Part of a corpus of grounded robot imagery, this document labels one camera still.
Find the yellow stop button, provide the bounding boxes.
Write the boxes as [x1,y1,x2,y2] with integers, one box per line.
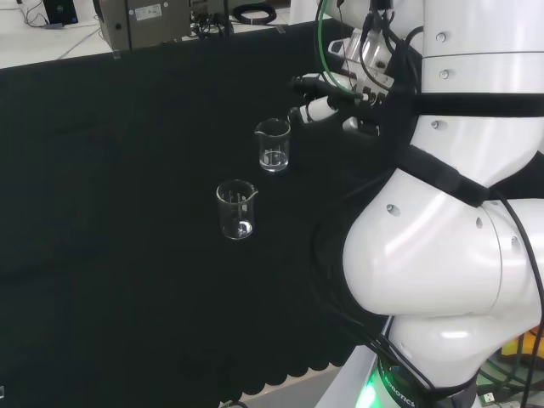
[501,325,544,362]

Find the gray metal cabinet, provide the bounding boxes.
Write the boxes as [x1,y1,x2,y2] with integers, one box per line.
[93,0,192,51]

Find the black bench cloth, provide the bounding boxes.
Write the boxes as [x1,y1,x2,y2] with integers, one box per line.
[0,19,544,407]

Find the black tripod pole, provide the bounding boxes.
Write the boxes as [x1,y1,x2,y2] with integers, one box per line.
[220,0,233,37]
[123,0,133,51]

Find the green cable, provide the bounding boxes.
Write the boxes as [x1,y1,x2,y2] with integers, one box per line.
[315,0,356,94]

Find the coiled black cable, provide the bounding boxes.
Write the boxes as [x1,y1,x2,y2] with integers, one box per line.
[231,2,280,25]

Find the clear glass beaker white print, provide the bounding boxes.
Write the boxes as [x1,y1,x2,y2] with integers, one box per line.
[253,119,292,173]

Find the tangled black floor cables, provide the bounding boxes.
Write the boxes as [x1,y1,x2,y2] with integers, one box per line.
[190,11,235,42]

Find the black computer tower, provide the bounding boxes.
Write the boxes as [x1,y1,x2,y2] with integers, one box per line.
[43,0,80,26]

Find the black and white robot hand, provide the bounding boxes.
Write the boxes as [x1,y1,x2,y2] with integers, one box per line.
[287,72,386,138]

